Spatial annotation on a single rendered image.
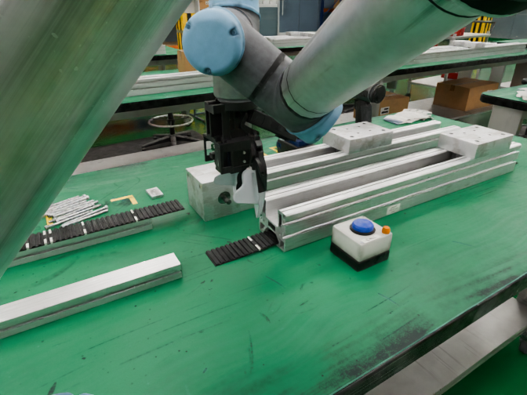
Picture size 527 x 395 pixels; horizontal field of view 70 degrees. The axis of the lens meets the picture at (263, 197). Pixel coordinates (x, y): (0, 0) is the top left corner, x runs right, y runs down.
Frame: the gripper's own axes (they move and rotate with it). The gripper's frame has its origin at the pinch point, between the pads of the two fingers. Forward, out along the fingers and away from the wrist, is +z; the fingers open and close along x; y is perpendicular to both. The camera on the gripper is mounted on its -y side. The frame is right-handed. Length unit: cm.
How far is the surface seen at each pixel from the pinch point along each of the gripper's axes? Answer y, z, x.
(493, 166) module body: -73, 6, 6
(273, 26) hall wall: -660, 30, -1054
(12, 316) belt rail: 41.0, 6.9, 2.3
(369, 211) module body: -26.8, 6.8, 5.9
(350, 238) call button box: -12.5, 4.0, 14.9
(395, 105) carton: -255, 50, -184
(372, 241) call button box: -15.3, 4.0, 17.8
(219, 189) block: 0.6, 2.7, -13.2
